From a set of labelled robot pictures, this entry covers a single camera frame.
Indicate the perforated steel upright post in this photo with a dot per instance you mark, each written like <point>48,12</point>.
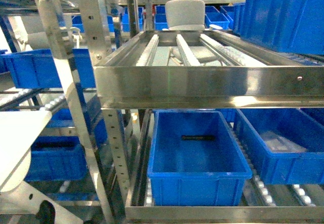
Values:
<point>94,17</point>

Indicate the blue bin lower shelf centre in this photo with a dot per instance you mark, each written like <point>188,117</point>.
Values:
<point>195,160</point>

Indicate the large blue plastic crate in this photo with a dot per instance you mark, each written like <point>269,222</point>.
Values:
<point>286,26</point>

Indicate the blue bin shelf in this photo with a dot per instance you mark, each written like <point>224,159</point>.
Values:
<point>195,160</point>
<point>285,146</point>

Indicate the stainless steel shelf rail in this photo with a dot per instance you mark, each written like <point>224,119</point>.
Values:
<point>160,87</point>

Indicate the blue bin lower shelf right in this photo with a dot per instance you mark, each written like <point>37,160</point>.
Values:
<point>285,146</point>

